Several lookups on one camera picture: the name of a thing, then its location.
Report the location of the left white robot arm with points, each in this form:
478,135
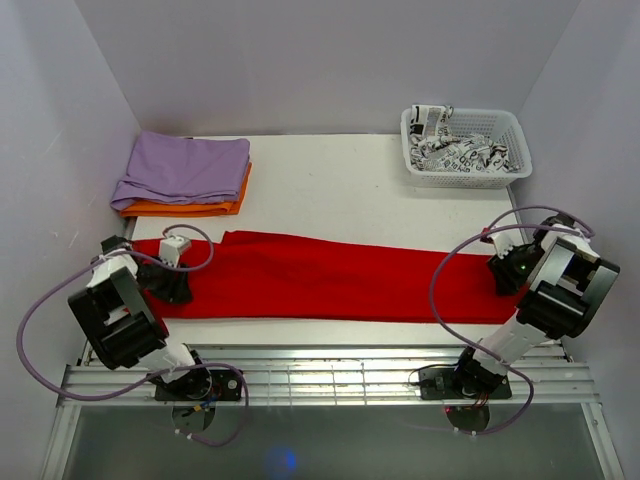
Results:
115,313

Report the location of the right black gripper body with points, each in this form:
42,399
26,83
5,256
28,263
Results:
516,266

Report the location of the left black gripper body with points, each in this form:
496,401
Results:
158,279

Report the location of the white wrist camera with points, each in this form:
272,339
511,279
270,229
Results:
171,249
501,242

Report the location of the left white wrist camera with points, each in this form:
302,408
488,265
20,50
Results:
171,249

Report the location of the red trousers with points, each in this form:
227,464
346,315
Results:
268,275

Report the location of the aluminium frame rail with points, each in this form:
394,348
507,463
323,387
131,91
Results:
364,376

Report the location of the white plastic basket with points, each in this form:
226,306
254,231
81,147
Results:
500,126

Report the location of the black white printed trousers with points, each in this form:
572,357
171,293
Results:
433,147

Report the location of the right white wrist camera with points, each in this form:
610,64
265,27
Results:
501,242

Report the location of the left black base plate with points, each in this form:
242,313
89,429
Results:
225,387

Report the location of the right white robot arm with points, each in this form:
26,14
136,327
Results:
561,282

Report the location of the folded purple trousers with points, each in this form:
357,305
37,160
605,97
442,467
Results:
181,171

